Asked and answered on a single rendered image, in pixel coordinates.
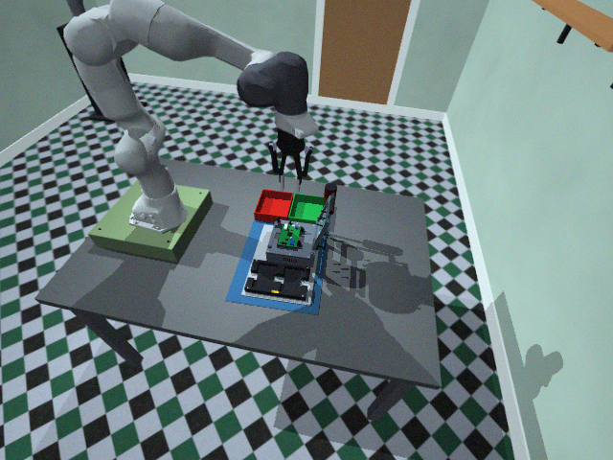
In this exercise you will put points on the red bin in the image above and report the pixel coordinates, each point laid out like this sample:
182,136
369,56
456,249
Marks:
275,203

